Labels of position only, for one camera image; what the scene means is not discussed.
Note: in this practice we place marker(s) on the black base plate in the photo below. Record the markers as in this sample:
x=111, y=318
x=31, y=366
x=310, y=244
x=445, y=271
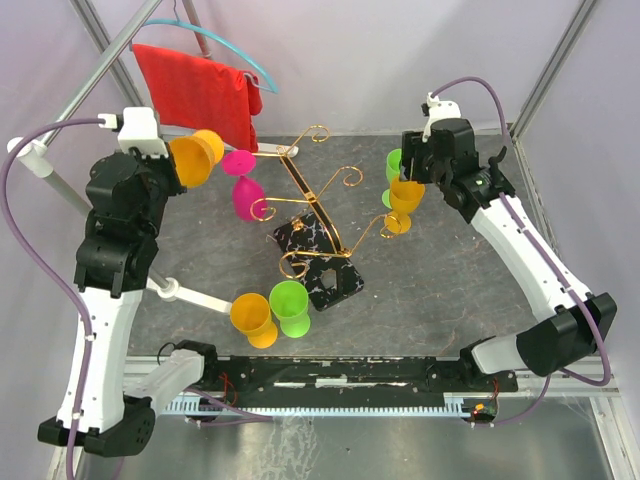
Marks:
x=248, y=374

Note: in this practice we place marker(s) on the blue clothes hanger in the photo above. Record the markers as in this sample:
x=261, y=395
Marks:
x=257, y=75

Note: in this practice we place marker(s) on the orange wine glass front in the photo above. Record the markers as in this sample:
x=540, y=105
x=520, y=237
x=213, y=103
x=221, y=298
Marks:
x=250, y=314

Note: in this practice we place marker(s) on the pink wine glass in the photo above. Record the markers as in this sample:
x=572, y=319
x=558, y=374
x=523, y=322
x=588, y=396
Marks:
x=248, y=196

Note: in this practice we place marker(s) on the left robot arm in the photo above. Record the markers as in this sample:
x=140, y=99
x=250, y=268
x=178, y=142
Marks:
x=128, y=192

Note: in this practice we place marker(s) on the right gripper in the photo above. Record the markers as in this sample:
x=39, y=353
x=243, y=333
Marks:
x=413, y=147

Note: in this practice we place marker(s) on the white slotted cable duct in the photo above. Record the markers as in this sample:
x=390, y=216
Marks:
x=341, y=402

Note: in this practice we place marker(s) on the orange wine glass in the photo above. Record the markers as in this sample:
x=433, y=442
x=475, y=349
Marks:
x=404, y=197
x=195, y=156
x=250, y=314

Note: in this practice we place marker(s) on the green wine glass front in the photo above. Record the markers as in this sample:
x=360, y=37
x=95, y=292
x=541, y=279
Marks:
x=289, y=301

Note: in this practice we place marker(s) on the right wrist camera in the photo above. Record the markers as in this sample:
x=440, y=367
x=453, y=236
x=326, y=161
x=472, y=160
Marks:
x=435, y=110

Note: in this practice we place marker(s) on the gold wire glass rack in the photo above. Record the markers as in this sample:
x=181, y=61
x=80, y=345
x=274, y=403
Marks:
x=310, y=242

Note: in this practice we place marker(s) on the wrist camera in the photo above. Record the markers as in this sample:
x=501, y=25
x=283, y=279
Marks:
x=137, y=131
x=435, y=110

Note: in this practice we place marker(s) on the green wine glass right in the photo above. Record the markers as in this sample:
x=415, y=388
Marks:
x=392, y=170

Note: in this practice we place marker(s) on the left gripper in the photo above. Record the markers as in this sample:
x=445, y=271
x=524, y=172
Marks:
x=168, y=162

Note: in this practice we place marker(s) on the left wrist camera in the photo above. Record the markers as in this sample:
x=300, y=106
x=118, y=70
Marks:
x=137, y=131

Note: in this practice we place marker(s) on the red cloth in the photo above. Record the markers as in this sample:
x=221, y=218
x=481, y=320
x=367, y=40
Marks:
x=197, y=93

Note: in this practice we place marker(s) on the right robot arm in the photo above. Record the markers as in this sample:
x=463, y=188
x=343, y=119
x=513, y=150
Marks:
x=571, y=321

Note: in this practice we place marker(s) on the green wine glass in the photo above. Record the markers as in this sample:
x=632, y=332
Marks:
x=392, y=170
x=289, y=301

